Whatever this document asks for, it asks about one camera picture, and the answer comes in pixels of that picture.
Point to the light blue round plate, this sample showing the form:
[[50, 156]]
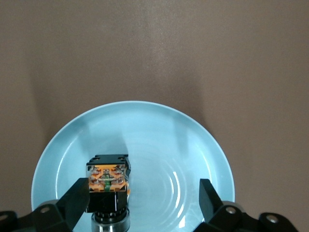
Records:
[[157, 145]]

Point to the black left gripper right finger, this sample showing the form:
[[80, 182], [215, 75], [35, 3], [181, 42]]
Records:
[[217, 217]]

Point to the orange black push-button switch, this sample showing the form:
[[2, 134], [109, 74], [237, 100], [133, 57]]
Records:
[[106, 200]]

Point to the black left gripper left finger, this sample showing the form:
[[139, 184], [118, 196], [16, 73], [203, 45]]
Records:
[[72, 203]]

